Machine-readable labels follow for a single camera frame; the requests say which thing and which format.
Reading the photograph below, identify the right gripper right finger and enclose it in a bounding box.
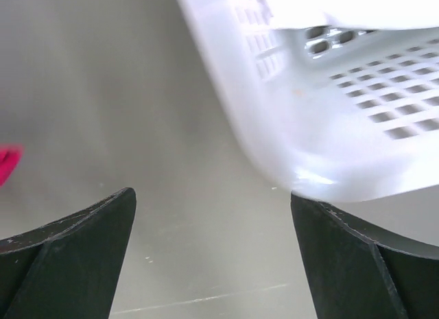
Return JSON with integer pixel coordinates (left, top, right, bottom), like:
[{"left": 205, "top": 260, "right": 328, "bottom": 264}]
[{"left": 291, "top": 195, "right": 438, "bottom": 318}]

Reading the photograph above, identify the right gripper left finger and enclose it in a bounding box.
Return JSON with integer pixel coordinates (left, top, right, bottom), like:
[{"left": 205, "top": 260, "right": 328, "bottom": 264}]
[{"left": 1, "top": 188, "right": 137, "bottom": 318}]

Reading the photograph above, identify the magenta t shirt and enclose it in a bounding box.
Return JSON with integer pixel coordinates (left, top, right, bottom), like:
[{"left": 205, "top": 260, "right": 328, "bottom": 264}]
[{"left": 0, "top": 144, "right": 23, "bottom": 186}]

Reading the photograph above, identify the white plastic basket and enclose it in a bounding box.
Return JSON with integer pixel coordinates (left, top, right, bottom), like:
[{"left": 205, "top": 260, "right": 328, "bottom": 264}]
[{"left": 177, "top": 0, "right": 438, "bottom": 202}]

